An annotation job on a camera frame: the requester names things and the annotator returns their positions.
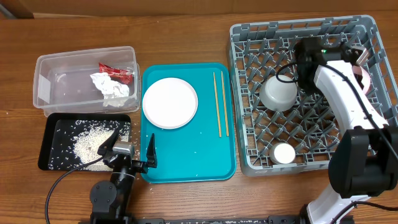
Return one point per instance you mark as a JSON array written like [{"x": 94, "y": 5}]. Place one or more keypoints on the wooden chopstick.
[
  {"x": 224, "y": 105},
  {"x": 217, "y": 105}
]

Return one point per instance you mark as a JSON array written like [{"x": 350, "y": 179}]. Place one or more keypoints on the grey bowl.
[{"x": 278, "y": 96}]

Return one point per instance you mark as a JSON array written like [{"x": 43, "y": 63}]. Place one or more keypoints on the right wooden chopstick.
[{"x": 224, "y": 105}]

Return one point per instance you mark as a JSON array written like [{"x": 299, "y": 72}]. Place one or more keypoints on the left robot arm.
[{"x": 110, "y": 198}]

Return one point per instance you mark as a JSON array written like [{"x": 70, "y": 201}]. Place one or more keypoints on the left wooden chopstick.
[{"x": 217, "y": 105}]

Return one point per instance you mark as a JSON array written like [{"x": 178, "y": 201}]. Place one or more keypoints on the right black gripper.
[{"x": 359, "y": 78}]

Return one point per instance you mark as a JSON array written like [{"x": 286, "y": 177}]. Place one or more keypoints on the white cup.
[{"x": 282, "y": 153}]

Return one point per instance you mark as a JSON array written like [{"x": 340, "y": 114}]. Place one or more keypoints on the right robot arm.
[{"x": 364, "y": 164}]

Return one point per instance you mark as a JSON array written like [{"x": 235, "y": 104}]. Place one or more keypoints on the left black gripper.
[{"x": 151, "y": 160}]

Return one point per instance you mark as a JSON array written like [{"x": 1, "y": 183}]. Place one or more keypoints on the black rectangular tray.
[{"x": 50, "y": 128}]

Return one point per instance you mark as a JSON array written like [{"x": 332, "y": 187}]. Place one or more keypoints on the grey plastic dishwasher rack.
[{"x": 258, "y": 50}]

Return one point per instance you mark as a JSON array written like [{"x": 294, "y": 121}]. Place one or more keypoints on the white napkin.
[{"x": 108, "y": 87}]

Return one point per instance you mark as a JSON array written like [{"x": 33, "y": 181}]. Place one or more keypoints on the clear plastic waste bin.
[{"x": 63, "y": 83}]

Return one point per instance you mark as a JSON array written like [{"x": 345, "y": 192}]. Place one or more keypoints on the white rice pile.
[{"x": 76, "y": 142}]

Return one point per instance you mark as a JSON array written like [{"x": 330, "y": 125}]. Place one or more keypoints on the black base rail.
[{"x": 273, "y": 219}]

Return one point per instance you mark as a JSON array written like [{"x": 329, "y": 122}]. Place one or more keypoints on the red snack wrapper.
[{"x": 123, "y": 76}]

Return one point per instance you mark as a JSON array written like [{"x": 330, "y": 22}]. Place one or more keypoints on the teal plastic serving tray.
[{"x": 193, "y": 152}]

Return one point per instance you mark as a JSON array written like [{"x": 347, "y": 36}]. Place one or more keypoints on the white round plate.
[{"x": 170, "y": 103}]

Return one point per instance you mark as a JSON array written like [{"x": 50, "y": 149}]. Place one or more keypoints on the pink shallow bowl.
[{"x": 363, "y": 78}]

